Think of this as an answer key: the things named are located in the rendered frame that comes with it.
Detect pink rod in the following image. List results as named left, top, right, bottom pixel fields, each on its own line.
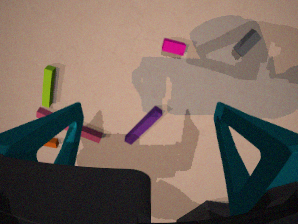
left=36, top=107, right=103, bottom=143

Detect orange rod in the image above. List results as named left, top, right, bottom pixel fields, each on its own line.
left=43, top=138, right=59, bottom=148

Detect lime green rod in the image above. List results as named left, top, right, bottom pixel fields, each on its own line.
left=42, top=65, right=56, bottom=108

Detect purple rod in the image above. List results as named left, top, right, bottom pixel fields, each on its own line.
left=125, top=106, right=163, bottom=145

